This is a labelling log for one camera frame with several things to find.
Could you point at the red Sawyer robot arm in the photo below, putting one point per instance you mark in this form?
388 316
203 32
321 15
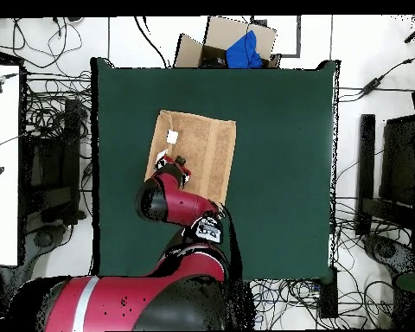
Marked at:
180 207

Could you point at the tan terry towel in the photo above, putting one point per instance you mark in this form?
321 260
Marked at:
200 148

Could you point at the blue garment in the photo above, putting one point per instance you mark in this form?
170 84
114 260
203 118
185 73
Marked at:
243 52

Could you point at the black upright bar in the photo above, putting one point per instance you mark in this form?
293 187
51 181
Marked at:
366 155

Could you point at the black equipment rack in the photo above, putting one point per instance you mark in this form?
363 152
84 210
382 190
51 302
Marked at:
69 155

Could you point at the black rectangular box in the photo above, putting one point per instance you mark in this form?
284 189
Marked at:
328 297

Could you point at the white side table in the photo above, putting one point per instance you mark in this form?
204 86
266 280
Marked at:
1 173

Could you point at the black round floor device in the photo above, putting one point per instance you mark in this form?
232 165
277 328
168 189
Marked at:
48 237

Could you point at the open cardboard box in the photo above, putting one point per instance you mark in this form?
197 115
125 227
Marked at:
221 34

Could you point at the dark green table cloth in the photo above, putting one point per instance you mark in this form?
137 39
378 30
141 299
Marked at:
280 173

